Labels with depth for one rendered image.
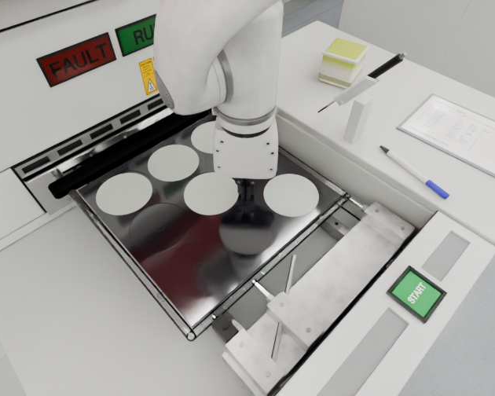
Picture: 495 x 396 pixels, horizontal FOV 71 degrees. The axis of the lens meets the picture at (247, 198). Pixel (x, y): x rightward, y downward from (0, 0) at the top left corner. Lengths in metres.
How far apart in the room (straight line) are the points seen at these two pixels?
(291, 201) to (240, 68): 0.30
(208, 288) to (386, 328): 0.25
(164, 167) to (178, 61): 0.37
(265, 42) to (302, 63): 0.45
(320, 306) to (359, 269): 0.09
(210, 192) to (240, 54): 0.31
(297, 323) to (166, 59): 0.37
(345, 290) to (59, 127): 0.55
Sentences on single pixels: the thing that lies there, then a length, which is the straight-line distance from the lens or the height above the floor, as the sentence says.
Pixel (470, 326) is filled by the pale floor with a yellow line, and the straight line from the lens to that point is 1.71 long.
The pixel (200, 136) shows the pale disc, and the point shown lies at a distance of 0.76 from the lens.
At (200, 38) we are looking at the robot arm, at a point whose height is 1.25.
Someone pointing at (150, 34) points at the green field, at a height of 1.09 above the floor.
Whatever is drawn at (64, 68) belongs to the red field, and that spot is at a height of 1.10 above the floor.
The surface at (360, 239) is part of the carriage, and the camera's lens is 0.64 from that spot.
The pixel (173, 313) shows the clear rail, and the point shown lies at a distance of 0.54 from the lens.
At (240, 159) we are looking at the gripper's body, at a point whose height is 1.02.
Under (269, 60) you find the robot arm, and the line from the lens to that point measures 0.43.
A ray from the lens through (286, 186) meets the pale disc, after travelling 0.66.
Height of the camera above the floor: 1.40
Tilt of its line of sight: 52 degrees down
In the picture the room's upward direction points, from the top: straight up
